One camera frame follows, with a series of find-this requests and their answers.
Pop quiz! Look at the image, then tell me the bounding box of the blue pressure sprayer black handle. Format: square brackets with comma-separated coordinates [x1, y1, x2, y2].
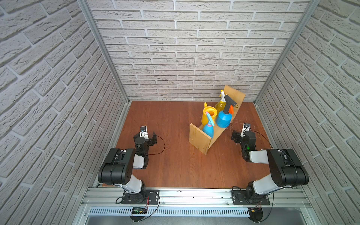
[216, 95, 239, 128]

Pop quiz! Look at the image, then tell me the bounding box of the light blue pink spray bottle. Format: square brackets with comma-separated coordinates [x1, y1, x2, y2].
[202, 112, 215, 138]

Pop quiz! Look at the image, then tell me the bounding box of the yellow transparent spray bottle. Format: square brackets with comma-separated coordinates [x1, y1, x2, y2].
[215, 90, 226, 113]

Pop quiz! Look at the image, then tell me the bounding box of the yellow watering can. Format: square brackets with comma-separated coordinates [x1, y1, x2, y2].
[202, 102, 218, 126]

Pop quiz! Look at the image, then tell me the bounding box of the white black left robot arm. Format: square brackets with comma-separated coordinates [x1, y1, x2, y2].
[97, 132, 157, 196]

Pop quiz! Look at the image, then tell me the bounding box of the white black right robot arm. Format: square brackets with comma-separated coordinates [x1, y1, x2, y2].
[231, 131, 310, 201]

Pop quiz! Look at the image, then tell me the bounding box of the green circuit board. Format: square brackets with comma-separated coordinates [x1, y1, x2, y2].
[131, 207, 148, 215]

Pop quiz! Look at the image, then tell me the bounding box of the black round connector box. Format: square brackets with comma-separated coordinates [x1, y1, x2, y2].
[248, 208, 263, 223]

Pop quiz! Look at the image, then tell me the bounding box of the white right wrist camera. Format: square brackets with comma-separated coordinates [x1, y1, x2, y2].
[241, 123, 251, 137]

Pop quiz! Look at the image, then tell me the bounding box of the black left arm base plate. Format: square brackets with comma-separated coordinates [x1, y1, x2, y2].
[120, 189, 160, 205]

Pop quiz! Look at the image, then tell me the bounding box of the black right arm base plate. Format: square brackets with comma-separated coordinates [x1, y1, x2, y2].
[231, 190, 271, 206]

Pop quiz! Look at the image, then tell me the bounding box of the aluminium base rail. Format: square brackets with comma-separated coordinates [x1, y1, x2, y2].
[81, 187, 311, 217]

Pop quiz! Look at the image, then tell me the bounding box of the aluminium corner post right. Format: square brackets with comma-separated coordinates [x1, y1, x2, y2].
[253, 0, 321, 106]

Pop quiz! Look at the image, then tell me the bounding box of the aluminium corner post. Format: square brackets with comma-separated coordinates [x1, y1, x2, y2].
[78, 0, 131, 105]
[253, 0, 321, 106]

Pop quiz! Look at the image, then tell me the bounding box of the aluminium corner post left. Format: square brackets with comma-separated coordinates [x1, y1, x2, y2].
[78, 0, 131, 105]

